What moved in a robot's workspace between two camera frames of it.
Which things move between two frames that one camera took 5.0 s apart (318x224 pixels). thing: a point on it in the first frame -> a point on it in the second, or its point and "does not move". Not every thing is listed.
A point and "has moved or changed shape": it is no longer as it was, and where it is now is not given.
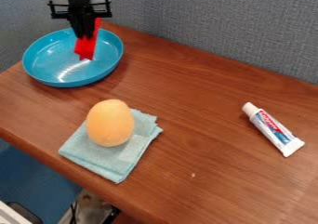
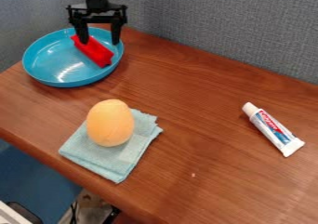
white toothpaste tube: [285, 140] does not move
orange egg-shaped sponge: [110, 123] does not move
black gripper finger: [89, 24] -> [116, 31]
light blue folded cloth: [113, 162] does not move
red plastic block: [85, 46] has moved or changed shape
